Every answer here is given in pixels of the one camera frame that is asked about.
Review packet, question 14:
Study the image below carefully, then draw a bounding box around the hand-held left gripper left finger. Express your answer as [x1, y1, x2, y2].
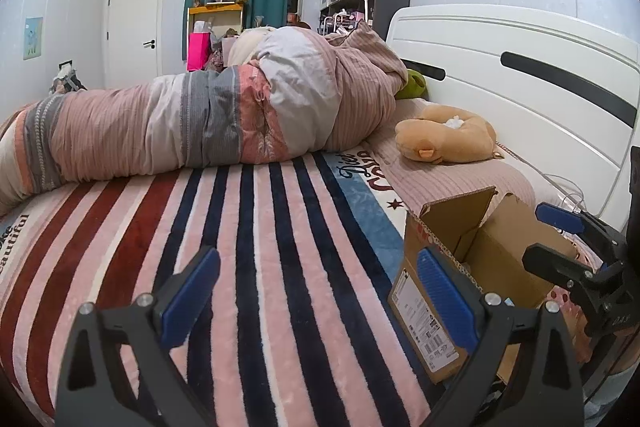
[54, 246, 222, 427]

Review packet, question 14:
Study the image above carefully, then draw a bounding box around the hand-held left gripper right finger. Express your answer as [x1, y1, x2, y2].
[416, 247, 586, 427]

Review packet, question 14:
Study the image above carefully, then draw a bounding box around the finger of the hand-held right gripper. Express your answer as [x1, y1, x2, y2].
[535, 202, 627, 249]
[521, 243, 617, 294]

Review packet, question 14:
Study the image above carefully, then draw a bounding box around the brown cardboard box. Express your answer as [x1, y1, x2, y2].
[387, 186, 577, 385]

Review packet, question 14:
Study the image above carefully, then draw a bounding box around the pink printed cloth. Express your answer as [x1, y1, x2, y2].
[547, 284, 596, 365]

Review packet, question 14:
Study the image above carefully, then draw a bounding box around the striped fleece blanket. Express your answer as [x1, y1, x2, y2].
[0, 152, 438, 427]

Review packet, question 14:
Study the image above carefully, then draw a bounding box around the tan plush toy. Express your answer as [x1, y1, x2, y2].
[395, 104, 499, 166]

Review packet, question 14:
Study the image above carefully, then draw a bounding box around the pink and grey duvet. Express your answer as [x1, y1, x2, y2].
[0, 26, 410, 219]

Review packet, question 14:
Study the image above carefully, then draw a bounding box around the white bed headboard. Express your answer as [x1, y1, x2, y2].
[385, 4, 640, 230]

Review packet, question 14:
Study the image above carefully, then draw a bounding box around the green plush toy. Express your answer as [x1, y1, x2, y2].
[395, 69, 427, 100]

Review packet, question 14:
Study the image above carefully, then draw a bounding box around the pink gift bag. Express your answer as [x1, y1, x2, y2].
[186, 32, 212, 72]

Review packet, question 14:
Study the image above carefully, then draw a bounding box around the cream pillow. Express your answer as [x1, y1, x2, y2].
[226, 27, 277, 68]

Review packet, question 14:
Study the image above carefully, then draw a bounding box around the white door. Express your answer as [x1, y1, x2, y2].
[102, 0, 165, 90]

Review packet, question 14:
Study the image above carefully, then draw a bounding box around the yellow cabinet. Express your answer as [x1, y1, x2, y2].
[187, 2, 246, 38]

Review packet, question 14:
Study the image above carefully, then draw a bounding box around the white cable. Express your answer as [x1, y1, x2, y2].
[544, 173, 587, 214]

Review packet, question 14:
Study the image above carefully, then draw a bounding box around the small blue wall poster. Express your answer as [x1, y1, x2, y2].
[22, 17, 45, 60]

